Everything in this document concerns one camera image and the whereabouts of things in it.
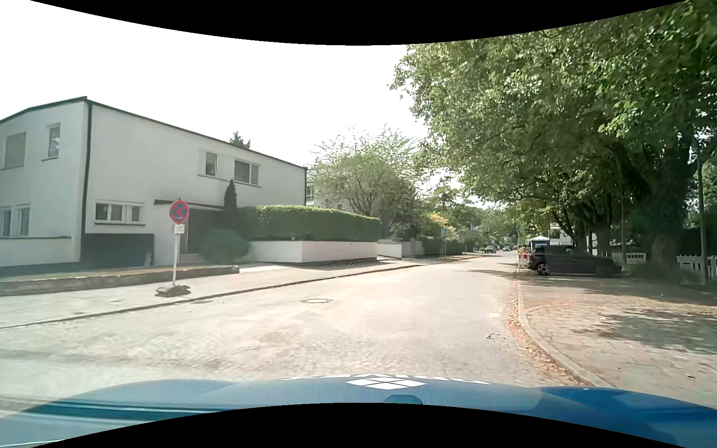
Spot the white picket fence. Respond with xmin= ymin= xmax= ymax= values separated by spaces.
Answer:
xmin=610 ymin=251 xmax=717 ymax=280

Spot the grey asphalt road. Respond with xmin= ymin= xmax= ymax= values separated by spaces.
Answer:
xmin=0 ymin=251 xmax=583 ymax=430

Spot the car's own bonnet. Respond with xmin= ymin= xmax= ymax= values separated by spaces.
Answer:
xmin=0 ymin=374 xmax=717 ymax=448

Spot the low white garden wall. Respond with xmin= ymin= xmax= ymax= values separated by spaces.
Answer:
xmin=243 ymin=240 xmax=379 ymax=265

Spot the round green bush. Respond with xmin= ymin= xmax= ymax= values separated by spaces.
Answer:
xmin=197 ymin=228 xmax=251 ymax=264

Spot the trimmed green hedge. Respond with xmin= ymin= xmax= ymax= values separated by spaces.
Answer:
xmin=236 ymin=205 xmax=382 ymax=243

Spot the lamp post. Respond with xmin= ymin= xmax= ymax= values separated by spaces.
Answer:
xmin=696 ymin=146 xmax=708 ymax=285

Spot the paved pavement with low wall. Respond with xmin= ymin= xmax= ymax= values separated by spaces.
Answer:
xmin=0 ymin=254 xmax=484 ymax=334

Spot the cobbled pavement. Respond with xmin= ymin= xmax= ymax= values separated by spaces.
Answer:
xmin=516 ymin=268 xmax=717 ymax=419

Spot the round no-parking sign on post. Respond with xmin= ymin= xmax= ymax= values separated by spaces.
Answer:
xmin=156 ymin=199 xmax=192 ymax=297

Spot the black parked car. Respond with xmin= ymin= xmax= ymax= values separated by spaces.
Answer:
xmin=527 ymin=244 xmax=622 ymax=277

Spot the slim dark conifer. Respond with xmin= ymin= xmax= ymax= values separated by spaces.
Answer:
xmin=222 ymin=179 xmax=239 ymax=232

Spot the low white boundary wall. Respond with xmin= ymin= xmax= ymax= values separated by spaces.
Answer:
xmin=0 ymin=236 xmax=76 ymax=271

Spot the white two-storey house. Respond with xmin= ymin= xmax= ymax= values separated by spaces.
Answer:
xmin=0 ymin=96 xmax=308 ymax=268

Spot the light-leaved tree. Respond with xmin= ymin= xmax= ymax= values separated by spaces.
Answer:
xmin=309 ymin=126 xmax=429 ymax=240

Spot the row of large trees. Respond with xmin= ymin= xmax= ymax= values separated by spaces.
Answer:
xmin=391 ymin=0 xmax=717 ymax=275

